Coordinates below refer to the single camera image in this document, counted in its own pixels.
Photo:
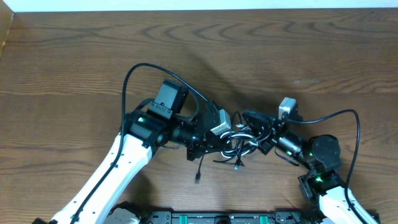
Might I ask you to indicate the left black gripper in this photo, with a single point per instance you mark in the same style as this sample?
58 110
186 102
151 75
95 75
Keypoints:
199 137

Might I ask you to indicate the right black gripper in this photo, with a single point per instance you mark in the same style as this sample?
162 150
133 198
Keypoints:
263 126

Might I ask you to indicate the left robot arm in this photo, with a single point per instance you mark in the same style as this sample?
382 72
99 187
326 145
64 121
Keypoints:
152 124

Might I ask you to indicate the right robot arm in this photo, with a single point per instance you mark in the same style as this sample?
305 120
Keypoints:
322 185

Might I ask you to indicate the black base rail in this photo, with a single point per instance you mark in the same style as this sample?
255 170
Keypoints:
127 213

